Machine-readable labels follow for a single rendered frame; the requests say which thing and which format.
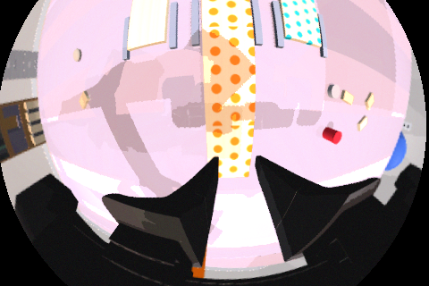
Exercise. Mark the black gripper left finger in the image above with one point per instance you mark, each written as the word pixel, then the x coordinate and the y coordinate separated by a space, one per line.
pixel 185 215

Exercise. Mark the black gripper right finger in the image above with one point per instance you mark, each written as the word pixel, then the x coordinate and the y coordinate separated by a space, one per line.
pixel 302 210

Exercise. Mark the small red cylinder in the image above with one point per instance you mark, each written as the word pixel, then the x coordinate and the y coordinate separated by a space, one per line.
pixel 331 134

